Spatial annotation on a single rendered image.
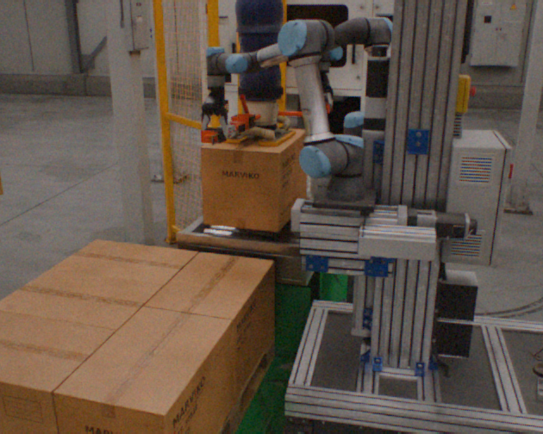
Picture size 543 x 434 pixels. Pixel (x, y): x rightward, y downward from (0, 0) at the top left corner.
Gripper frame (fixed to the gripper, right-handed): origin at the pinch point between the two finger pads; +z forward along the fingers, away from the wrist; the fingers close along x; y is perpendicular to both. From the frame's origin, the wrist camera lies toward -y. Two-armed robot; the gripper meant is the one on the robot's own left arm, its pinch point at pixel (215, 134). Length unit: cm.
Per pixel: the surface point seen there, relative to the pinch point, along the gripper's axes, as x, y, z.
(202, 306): -5, -27, 66
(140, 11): 92, 107, -47
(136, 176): 98, 101, 55
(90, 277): 56, -17, 67
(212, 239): 15, 31, 62
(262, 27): -4, 50, -42
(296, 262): -29, 32, 68
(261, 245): -11, 31, 61
